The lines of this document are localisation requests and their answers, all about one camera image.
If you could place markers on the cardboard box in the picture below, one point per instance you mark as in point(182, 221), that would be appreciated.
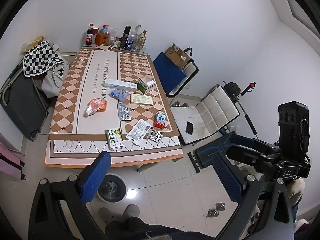
point(178, 56)

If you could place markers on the dark green suitcase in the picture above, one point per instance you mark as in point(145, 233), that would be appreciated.
point(25, 104)

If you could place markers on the yellow flat medicine box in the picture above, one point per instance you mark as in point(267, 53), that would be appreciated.
point(141, 99)

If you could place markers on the person's black trousers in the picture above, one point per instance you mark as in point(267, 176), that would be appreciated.
point(135, 228)

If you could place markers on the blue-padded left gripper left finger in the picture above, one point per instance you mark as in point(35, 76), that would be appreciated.
point(92, 176)

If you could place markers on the checkered black white cloth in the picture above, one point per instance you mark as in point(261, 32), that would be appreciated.
point(40, 59)

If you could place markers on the white padded chair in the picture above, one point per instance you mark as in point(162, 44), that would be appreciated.
point(212, 113)

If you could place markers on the blue plastic wrapper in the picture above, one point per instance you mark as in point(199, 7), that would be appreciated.
point(119, 94)

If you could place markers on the green white carton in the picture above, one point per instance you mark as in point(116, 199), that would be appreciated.
point(145, 84)

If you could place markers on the pink suitcase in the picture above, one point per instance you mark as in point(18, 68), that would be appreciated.
point(11, 165)

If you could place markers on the black blue exercise bench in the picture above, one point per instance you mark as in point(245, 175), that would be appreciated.
point(202, 157)

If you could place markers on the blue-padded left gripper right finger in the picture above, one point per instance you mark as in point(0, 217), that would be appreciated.
point(230, 176)

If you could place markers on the grey slipper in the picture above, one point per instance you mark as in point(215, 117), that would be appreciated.
point(106, 215)
point(132, 210)

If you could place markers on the small chrome dumbbell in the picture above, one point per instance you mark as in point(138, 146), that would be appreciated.
point(214, 212)

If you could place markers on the orange plastic snack bag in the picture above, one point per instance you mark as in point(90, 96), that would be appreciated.
point(96, 105)

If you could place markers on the red blue medicine box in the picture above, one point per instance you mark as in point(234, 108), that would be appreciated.
point(160, 119)

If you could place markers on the round white trash bin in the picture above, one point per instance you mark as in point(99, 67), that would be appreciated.
point(113, 189)

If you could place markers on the grey left slipper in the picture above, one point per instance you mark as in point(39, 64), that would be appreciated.
point(106, 215)

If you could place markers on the long white Doctor box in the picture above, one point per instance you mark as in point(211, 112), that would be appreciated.
point(116, 84)

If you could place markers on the green white medicine box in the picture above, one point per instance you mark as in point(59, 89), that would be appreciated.
point(114, 138)

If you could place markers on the large silver blister pack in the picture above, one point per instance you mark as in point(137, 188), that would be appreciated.
point(123, 112)

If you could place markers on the red paper cup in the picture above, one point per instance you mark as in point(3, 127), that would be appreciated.
point(95, 30)

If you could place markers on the grey right slipper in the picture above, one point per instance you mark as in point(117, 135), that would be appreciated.
point(132, 210)

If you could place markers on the black smartphone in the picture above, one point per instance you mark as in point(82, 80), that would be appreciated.
point(189, 128)

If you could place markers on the blue folder chair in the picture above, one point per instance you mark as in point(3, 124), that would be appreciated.
point(174, 79)

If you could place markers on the cola bottle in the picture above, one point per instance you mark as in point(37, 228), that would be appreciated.
point(89, 35)

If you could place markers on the small silver blister pack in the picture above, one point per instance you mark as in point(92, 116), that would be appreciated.
point(155, 136)

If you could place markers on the grey jacket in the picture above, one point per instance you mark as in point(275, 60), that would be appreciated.
point(55, 77)

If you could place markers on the checkered brown pink tablecloth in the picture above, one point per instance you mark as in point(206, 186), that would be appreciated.
point(75, 140)

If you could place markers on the clear glass bottle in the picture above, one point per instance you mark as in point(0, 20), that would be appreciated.
point(141, 41)

